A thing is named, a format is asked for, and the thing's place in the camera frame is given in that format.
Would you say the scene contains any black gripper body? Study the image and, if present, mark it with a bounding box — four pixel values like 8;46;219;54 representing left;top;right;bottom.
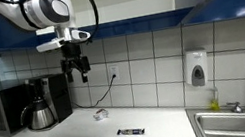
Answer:
60;41;84;68

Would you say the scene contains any dark blue granola bar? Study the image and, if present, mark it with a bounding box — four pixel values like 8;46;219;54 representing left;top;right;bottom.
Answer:
116;123;147;137

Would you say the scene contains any black coffee maker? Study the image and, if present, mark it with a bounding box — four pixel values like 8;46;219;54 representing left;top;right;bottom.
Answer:
23;70;77;133

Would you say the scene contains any small crumpled snack packet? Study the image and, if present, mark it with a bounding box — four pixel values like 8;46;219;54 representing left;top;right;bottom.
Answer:
91;107;111;122

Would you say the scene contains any steel coffee carafe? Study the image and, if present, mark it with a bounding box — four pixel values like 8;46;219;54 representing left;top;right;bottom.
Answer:
16;95;58;134

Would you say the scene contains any black steel microwave oven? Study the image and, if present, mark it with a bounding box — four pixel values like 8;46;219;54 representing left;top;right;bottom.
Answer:
0;81;37;137

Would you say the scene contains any yellow dish soap bottle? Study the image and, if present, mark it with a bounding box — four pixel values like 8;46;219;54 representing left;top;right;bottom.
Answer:
205;85;223;113

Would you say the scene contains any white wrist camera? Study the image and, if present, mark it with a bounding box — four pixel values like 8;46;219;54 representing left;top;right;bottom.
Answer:
33;25;93;54

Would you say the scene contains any white wall outlet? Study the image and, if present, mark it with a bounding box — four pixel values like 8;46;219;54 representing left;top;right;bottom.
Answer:
107;63;122;86

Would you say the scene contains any black power cord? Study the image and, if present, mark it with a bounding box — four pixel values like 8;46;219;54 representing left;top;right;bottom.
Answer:
67;74;122;112

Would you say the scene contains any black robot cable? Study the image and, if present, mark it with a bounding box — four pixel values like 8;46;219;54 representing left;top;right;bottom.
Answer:
0;0;121;137

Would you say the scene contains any white wall soap dispenser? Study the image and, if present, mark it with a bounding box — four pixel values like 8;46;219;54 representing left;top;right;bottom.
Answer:
179;46;214;90

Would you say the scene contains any chrome faucet handle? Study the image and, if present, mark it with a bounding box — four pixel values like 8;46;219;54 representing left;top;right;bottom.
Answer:
226;99;244;116

